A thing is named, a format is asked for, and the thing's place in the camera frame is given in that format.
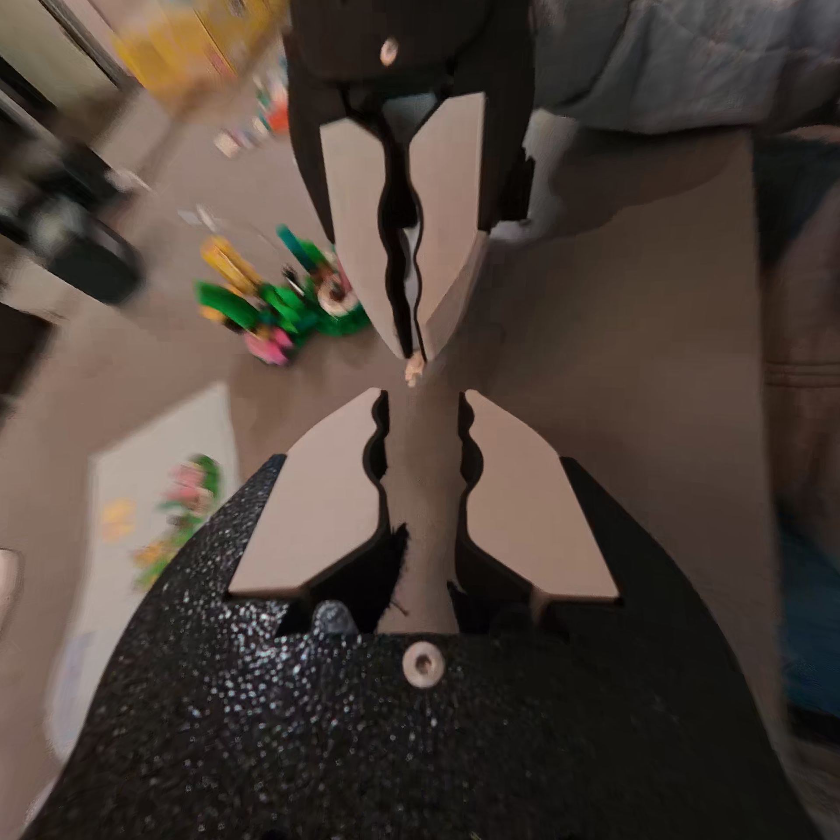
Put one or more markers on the person's leg in jeans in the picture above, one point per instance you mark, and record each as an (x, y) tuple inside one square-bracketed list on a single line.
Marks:
[(814, 623)]

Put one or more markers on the green lego garden model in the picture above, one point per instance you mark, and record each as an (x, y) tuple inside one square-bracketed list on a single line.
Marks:
[(289, 308)]

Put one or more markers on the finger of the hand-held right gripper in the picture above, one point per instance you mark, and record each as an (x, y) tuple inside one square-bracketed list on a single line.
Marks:
[(453, 197), (358, 210)]

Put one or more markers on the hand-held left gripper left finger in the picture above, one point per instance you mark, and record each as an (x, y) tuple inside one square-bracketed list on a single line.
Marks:
[(315, 512)]

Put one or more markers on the pile of loose lego pieces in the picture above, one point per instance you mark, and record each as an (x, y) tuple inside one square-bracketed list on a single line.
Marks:
[(272, 111)]

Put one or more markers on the lego instruction booklet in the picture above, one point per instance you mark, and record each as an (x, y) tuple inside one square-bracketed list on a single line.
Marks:
[(164, 426)]

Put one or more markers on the person's right forearm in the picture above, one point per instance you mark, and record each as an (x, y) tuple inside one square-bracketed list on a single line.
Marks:
[(689, 59)]

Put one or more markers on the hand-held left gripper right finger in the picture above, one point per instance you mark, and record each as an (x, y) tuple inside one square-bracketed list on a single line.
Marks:
[(538, 518)]

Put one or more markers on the small white lego piece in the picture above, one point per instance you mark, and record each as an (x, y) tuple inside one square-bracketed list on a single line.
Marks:
[(412, 372)]

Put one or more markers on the yellow lego set box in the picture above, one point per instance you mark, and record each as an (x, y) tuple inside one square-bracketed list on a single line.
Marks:
[(190, 39)]

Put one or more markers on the dark grey power station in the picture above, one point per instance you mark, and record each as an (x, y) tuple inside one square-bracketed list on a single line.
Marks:
[(98, 266)]

